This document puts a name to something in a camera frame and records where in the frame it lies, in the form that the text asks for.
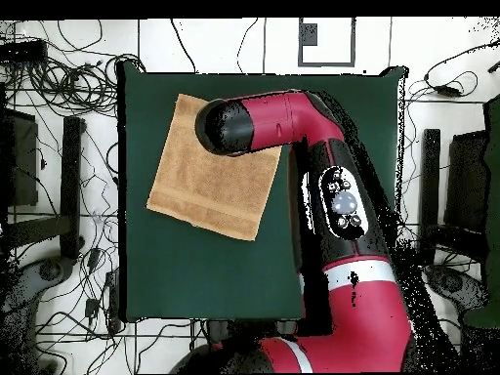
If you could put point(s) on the tan terry towel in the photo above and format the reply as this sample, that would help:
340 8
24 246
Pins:
211 195

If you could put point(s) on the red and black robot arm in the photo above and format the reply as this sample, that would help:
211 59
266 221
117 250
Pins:
371 312

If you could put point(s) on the dark green table cloth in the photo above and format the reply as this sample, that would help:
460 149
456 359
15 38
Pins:
195 281

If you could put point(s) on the black power adapter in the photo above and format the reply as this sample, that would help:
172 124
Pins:
447 90
93 258
91 308

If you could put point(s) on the slim black power strip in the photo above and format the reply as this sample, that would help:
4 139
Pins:
113 300

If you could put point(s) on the black stand base bar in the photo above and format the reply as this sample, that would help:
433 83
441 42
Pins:
429 175
72 187

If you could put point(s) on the black round caster foot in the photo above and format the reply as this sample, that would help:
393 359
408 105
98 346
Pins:
453 283
52 270

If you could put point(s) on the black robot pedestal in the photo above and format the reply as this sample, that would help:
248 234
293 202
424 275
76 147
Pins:
218 330

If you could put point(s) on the black box frame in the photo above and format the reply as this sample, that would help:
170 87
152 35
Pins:
21 156
466 183

